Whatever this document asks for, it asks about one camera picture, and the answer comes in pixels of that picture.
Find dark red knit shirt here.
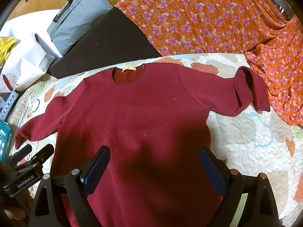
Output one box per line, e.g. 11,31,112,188
15,63,270,226

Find person's left hand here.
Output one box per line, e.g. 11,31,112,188
1,162,32,226

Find teal box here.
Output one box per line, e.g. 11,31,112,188
0,120,12,162

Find colourful dotted box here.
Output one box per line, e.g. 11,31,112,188
0,91,19,121

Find white quilted heart bedspread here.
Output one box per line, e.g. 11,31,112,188
8,53,303,225

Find yellow plastic bag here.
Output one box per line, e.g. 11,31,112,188
0,36,20,67

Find black cushion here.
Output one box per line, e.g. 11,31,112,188
48,7,161,79

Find grey fabric bag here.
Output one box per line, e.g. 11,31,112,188
47,0,113,56

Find orange floral fabric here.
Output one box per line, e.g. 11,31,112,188
116,0,302,125

